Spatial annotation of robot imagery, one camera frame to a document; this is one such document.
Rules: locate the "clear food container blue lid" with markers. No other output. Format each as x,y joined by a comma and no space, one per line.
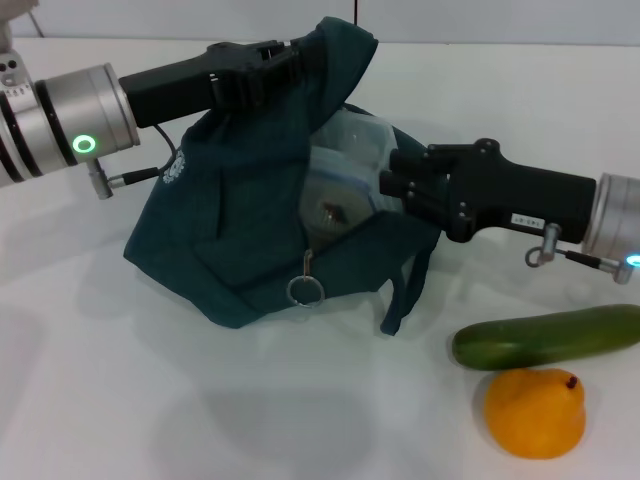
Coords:
350,160

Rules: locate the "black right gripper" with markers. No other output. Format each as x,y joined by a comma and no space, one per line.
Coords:
525,200

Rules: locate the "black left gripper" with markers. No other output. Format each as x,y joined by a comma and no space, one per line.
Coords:
190,85

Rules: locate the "green cucumber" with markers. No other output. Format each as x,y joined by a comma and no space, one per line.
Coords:
540,337

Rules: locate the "orange yellow pear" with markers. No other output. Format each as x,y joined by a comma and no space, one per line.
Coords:
535,415

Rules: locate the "dark teal fabric lunch bag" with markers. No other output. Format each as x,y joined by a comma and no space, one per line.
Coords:
240,225

